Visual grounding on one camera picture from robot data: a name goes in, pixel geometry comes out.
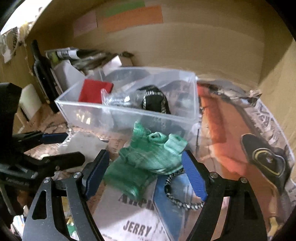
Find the grey item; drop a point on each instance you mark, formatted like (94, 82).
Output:
(125, 99)

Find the black cap with braided cord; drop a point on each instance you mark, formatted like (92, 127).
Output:
(154, 100)

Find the stack of newspapers and books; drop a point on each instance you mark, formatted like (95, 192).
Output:
(84, 60)

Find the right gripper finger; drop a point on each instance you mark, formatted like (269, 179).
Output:
(53, 163)
(46, 137)

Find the clear plastic storage box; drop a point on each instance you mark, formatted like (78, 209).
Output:
(179, 87)

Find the dark wine bottle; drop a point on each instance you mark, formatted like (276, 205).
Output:
(42, 70)

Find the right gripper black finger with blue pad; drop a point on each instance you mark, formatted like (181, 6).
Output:
(244, 219)
(46, 219)

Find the pink sticky note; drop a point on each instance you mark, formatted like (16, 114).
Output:
(85, 23)

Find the red felt square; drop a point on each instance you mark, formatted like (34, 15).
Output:
(91, 90)

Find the green knitted cloth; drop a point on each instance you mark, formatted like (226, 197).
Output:
(147, 156)

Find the green sticky note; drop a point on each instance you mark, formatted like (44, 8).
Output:
(122, 7)

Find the orange sticky note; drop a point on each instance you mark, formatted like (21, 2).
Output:
(147, 15)

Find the white mug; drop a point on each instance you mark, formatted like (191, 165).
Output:
(29, 102)

